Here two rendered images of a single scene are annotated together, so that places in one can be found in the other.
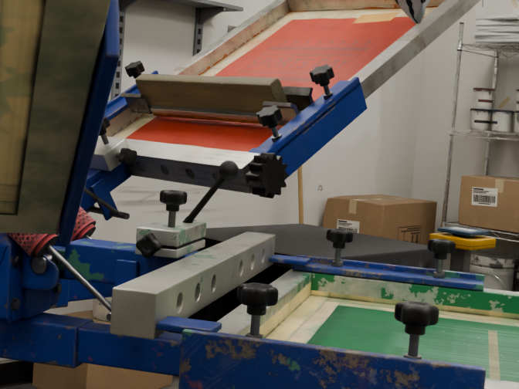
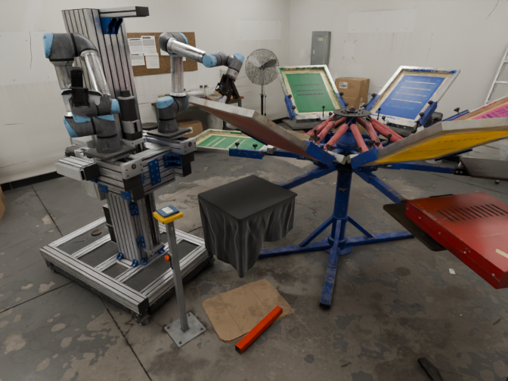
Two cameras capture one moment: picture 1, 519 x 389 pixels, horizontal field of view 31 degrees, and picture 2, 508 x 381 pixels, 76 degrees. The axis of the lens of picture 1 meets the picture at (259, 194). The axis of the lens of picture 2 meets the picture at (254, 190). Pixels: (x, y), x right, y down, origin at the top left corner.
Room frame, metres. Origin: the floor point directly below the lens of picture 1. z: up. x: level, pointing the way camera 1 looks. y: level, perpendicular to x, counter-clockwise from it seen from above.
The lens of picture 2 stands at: (4.05, 0.12, 1.88)
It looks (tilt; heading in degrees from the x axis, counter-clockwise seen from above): 26 degrees down; 186
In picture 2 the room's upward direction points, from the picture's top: 1 degrees counter-clockwise
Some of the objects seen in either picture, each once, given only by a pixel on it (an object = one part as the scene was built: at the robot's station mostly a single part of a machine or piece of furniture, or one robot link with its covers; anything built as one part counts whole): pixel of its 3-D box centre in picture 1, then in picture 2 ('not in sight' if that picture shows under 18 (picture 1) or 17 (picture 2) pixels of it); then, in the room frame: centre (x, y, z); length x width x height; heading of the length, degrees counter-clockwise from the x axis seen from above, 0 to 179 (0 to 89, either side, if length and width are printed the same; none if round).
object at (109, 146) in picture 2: not in sight; (108, 141); (2.25, -0.95, 1.31); 0.15 x 0.15 x 0.10
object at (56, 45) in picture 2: not in sight; (69, 88); (2.33, -1.06, 1.63); 0.15 x 0.12 x 0.55; 128
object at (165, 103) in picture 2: not in sight; (166, 106); (1.80, -0.73, 1.42); 0.13 x 0.12 x 0.14; 158
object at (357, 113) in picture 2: not in sight; (343, 183); (1.37, 0.65, 0.67); 0.39 x 0.39 x 1.35
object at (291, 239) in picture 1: (305, 239); (247, 193); (2.18, -0.12, 0.95); 0.48 x 0.44 x 0.01; 137
